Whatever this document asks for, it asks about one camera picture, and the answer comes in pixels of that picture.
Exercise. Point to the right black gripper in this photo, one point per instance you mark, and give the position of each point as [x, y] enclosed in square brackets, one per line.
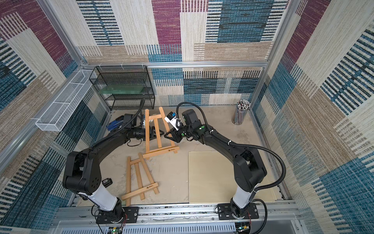
[176, 135]

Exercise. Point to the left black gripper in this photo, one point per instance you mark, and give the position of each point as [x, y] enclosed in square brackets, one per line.
[152, 133]

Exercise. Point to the wooden tabletop easel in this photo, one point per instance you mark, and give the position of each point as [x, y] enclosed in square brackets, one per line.
[160, 150]
[133, 170]

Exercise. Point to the plywood board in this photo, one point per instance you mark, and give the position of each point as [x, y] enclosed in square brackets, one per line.
[211, 178]

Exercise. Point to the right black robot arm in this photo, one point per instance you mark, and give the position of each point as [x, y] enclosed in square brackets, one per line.
[248, 166]

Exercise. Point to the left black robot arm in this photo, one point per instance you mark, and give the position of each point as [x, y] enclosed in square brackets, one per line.
[82, 174]

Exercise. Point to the blue box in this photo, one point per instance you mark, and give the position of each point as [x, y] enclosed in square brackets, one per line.
[115, 123]

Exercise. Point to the green board on shelf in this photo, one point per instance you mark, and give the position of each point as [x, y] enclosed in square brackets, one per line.
[122, 89]

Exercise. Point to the black handheld device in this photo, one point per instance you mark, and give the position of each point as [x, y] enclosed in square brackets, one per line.
[107, 182]

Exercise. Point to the clear jar of pencils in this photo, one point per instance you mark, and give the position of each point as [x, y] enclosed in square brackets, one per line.
[242, 107]

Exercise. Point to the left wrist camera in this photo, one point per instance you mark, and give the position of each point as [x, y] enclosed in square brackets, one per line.
[141, 121]

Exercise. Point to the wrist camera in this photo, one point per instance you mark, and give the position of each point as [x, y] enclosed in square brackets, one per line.
[172, 119]
[141, 121]

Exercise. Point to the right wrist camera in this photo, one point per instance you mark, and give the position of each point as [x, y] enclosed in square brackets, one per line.
[172, 119]

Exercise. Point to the black wire mesh shelf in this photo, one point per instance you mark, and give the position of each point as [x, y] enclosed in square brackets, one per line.
[103, 76]

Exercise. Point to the white wire mesh basket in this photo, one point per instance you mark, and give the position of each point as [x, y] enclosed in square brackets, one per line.
[64, 105]

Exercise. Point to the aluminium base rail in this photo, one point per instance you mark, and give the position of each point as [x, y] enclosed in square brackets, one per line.
[280, 217]

